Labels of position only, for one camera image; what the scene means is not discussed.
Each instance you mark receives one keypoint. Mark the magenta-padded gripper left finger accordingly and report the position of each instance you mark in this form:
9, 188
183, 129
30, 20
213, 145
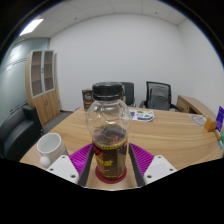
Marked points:
75, 163

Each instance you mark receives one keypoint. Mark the wooden side desk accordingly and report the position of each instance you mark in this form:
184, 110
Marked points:
193, 105

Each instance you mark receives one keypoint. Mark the black mesh office chair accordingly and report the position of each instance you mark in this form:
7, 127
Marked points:
159, 96

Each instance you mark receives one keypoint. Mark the small yellow box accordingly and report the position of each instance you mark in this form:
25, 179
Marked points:
217, 134

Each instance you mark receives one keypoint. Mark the round white disc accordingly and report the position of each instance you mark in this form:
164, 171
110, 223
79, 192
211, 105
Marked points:
199, 120

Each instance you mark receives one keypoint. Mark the white and green leaflet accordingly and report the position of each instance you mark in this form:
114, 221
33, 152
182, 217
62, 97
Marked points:
141, 115

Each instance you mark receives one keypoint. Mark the small orange box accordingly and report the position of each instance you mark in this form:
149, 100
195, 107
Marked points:
210, 124

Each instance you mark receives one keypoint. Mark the purple sign card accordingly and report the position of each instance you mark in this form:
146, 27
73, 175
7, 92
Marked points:
220, 118

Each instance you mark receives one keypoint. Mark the small blue box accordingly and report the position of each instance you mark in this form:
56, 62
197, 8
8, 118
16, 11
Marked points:
220, 144

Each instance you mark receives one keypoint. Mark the clear bottle with black cap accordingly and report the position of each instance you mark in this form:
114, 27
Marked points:
108, 133

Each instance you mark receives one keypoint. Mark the black leather sofa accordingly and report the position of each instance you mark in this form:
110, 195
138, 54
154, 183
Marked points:
18, 133

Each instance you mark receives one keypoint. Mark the wooden cabinet with glass doors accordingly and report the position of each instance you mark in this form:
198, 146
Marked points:
43, 106

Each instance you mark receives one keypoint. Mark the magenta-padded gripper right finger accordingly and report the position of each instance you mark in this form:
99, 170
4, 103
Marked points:
146, 163

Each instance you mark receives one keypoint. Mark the white mug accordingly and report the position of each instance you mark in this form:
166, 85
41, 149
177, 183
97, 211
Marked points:
50, 146

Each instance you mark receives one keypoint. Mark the small dark brown box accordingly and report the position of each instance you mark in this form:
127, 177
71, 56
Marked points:
87, 98

